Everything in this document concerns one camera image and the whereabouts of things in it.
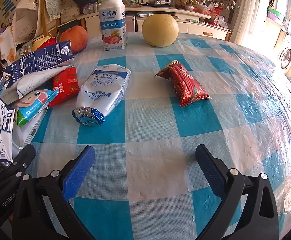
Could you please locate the stacked plastic basins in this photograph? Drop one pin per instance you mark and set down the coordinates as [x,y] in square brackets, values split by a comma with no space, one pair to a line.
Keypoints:
[275,16]

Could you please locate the white and blue milk pouch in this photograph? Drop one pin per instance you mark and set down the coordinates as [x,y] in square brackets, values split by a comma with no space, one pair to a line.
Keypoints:
[103,92]

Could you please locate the white printed box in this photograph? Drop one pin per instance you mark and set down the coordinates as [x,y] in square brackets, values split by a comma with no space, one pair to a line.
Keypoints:
[69,10]

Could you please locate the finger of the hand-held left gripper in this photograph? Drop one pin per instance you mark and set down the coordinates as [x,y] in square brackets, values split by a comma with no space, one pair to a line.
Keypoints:
[23,158]

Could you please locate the white plastic bag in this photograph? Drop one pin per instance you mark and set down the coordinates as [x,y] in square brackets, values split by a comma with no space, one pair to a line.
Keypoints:
[26,136]

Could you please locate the red orange apple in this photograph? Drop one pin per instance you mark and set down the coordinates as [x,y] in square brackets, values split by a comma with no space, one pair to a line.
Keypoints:
[74,38]

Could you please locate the dark foil snack wrapper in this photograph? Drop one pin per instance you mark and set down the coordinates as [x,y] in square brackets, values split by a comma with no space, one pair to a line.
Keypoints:
[35,62]

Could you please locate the pale green lace cloth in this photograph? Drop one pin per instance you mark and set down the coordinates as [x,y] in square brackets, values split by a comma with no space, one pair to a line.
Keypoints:
[53,5]

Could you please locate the cream lace drape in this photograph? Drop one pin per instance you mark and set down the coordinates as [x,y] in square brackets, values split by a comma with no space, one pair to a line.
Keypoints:
[250,10]

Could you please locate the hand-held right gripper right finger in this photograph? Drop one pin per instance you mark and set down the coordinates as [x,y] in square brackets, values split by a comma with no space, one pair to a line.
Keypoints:
[210,172]

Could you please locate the white washing machine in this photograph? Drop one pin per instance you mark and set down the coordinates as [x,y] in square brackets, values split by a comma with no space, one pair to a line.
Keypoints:
[286,55]

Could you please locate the white strawberry yogurt bottle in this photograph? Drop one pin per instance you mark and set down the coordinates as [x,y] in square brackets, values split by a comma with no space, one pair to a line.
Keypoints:
[113,22]

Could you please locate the blue white checked tablecloth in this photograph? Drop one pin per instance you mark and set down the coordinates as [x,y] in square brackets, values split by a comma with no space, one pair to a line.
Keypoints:
[155,142]

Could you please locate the white TV cabinet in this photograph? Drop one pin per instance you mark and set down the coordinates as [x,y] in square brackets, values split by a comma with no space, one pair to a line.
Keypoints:
[200,26]

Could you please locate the cartoon blue green snack packet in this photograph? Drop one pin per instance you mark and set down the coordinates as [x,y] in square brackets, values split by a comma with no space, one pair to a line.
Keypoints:
[33,102]

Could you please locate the pack of small bottles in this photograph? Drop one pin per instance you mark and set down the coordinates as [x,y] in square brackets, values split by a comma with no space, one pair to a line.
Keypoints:
[91,8]

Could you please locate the small red snack packet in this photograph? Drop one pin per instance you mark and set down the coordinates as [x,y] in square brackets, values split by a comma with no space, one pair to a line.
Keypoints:
[65,85]

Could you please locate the red patterned snack wrapper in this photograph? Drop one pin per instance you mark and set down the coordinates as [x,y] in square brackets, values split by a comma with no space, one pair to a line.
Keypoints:
[185,85]

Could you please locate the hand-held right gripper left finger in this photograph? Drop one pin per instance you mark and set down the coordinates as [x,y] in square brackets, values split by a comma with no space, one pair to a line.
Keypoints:
[79,172]

